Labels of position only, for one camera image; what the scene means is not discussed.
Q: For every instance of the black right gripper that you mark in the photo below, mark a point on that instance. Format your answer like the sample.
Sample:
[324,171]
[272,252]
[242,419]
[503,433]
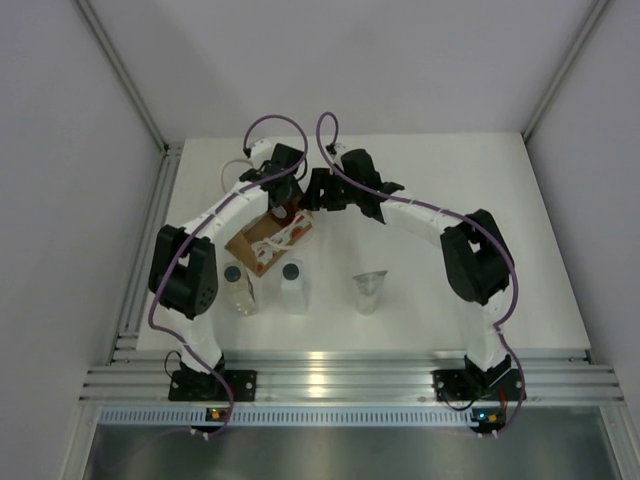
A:
[322,180]

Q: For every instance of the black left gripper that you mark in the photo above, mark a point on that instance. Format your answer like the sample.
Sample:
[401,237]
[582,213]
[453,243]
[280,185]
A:
[294,191]

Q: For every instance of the red cap dish soap bottle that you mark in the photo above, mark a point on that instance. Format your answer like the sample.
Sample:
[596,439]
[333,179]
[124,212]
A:
[283,214]

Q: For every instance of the clear bottle dark cap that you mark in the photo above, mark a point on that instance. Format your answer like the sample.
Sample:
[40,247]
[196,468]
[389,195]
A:
[240,288]

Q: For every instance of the white bottle dark cap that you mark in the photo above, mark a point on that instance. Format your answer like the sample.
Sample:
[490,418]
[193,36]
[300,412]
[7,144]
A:
[294,288]

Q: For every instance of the silver refill pouch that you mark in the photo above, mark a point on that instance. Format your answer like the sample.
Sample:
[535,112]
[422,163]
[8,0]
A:
[369,288]

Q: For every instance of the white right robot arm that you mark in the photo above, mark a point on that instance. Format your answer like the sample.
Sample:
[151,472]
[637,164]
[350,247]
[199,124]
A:
[478,265]

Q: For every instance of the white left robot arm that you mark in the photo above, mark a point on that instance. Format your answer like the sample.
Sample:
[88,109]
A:
[183,279]

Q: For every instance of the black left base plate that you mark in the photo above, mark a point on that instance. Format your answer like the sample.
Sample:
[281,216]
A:
[191,386]

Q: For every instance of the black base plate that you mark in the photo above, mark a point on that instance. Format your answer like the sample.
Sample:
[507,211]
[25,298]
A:
[191,386]
[461,385]

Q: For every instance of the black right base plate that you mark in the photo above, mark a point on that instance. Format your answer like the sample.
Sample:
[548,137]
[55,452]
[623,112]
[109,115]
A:
[461,385]

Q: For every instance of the aluminium mounting rail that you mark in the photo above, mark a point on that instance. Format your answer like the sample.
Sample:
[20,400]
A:
[308,378]

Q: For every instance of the white slotted cable duct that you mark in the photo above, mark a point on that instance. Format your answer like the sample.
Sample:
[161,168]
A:
[294,416]

